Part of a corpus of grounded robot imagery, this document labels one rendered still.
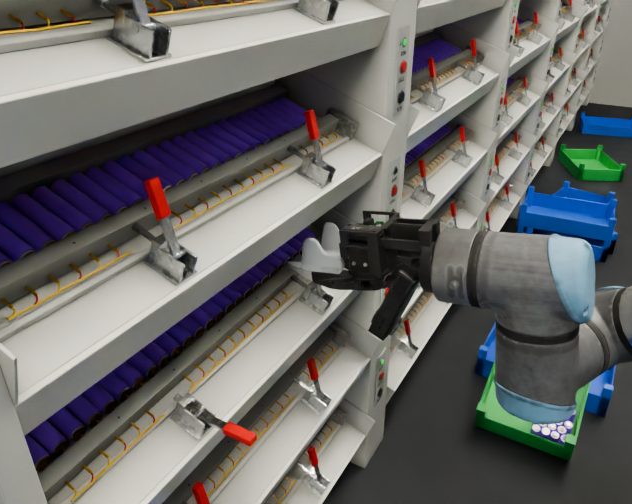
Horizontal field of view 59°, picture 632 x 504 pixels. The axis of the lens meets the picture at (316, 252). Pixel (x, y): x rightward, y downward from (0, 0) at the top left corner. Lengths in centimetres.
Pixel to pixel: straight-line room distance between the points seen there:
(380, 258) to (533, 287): 18
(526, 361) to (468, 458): 65
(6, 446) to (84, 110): 23
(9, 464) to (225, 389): 29
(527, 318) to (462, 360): 90
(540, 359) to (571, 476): 69
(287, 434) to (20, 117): 64
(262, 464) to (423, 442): 54
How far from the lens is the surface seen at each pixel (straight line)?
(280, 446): 88
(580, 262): 63
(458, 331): 164
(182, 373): 66
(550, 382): 69
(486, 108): 153
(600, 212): 229
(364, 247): 69
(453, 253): 65
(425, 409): 138
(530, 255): 63
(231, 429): 61
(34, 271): 49
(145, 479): 62
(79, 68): 43
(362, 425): 116
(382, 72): 83
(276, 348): 74
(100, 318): 49
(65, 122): 41
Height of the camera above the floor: 95
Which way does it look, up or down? 28 degrees down
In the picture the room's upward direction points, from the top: straight up
